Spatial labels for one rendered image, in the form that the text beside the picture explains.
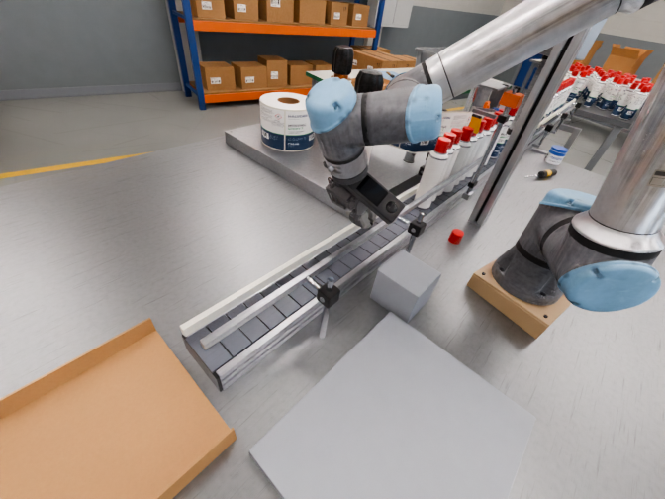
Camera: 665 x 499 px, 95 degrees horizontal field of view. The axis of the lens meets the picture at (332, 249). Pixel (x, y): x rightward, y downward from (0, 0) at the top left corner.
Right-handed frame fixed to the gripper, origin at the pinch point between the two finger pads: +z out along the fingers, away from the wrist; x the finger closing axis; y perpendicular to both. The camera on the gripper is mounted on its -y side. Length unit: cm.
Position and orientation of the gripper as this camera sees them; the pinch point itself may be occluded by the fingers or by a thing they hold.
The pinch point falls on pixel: (371, 225)
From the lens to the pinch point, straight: 73.6
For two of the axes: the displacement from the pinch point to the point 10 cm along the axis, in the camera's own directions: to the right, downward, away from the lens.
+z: 2.4, 4.3, 8.7
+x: -6.4, 7.5, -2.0
